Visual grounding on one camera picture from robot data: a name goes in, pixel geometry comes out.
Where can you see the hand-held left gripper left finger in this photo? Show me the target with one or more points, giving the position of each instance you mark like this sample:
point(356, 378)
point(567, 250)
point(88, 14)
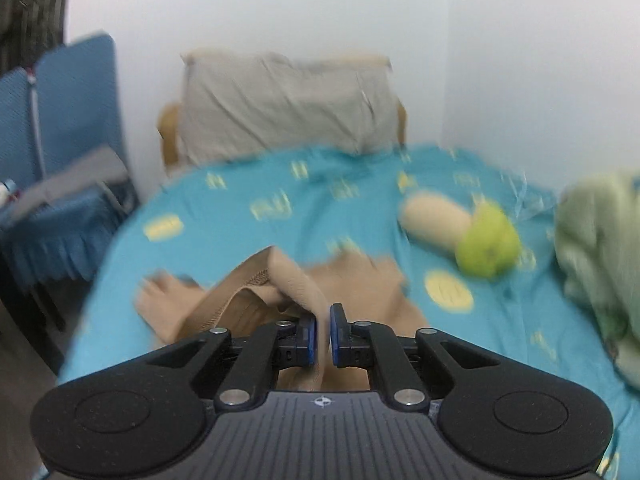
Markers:
point(311, 341)

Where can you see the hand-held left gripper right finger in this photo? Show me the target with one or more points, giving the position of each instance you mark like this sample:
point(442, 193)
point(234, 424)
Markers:
point(336, 336)

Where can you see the tan printed shirt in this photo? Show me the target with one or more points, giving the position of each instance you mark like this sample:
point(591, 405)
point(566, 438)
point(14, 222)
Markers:
point(360, 290)

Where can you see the teal patterned bed sheet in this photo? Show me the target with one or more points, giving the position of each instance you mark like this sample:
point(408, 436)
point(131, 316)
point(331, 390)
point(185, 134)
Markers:
point(210, 240)

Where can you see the green and beige plush toy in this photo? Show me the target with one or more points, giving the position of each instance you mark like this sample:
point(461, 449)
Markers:
point(487, 246)

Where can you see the grey pillow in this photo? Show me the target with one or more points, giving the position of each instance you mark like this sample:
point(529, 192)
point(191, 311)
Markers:
point(280, 105)

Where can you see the wooden headboard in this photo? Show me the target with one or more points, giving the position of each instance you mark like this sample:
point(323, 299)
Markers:
point(170, 135)

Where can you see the green fleece blanket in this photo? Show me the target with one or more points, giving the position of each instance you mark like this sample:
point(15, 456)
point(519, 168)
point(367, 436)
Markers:
point(600, 240)

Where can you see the blue covered chair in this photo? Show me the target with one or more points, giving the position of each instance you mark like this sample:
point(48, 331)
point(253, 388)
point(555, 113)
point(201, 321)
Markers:
point(17, 125)
point(80, 100)

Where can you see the dark barred window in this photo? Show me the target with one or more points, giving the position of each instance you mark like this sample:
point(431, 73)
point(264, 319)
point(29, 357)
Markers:
point(30, 10)

